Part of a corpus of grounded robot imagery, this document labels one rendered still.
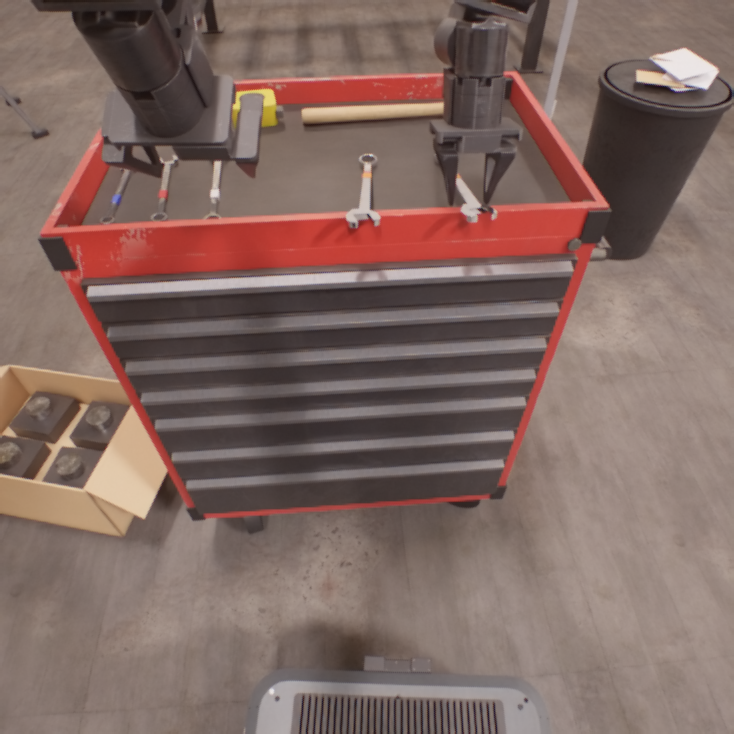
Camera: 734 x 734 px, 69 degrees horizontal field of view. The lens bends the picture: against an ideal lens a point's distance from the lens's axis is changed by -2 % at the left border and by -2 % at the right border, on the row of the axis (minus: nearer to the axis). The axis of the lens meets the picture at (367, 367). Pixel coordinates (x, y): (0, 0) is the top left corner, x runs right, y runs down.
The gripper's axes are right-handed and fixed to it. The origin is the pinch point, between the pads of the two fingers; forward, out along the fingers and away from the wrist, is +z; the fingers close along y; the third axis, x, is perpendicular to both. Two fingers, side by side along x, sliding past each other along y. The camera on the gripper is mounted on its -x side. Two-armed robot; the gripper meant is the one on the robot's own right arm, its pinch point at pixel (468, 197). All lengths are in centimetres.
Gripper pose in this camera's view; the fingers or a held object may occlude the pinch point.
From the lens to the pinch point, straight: 75.0
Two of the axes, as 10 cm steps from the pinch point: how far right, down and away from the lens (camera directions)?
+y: -10.0, 0.6, -0.5
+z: 0.2, 8.0, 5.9
